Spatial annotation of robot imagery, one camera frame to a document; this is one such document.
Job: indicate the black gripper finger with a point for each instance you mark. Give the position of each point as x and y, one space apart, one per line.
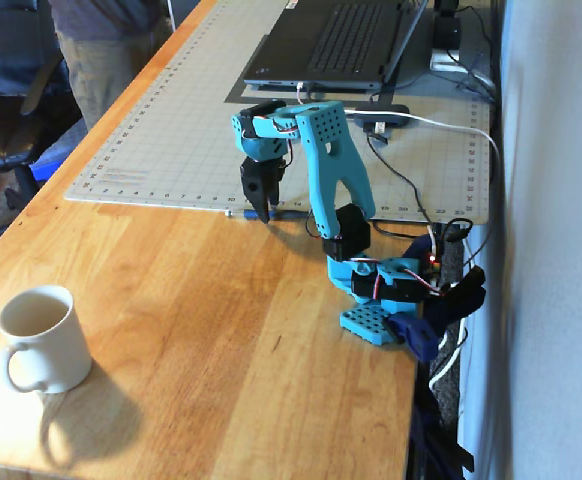
260 205
274 196

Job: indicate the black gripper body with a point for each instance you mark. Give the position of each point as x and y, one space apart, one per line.
255 184

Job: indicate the blue pen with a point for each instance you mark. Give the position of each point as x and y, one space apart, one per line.
248 214

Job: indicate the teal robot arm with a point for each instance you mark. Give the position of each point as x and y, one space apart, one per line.
331 165

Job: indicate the white ceramic mug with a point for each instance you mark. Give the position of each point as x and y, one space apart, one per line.
56 350

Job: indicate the grey gridded cutting mat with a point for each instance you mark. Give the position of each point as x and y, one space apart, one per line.
181 150

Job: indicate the black usb hub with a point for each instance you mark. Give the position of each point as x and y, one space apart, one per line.
381 116

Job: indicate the dark grey laptop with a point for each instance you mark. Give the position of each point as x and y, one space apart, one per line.
341 45

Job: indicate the person in khaki trousers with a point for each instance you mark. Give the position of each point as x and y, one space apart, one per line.
106 55

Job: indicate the blue table clamp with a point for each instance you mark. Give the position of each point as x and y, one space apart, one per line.
416 335

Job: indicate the black device on white base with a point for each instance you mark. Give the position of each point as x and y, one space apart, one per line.
446 35

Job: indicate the black office chair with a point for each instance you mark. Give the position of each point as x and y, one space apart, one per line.
1 135

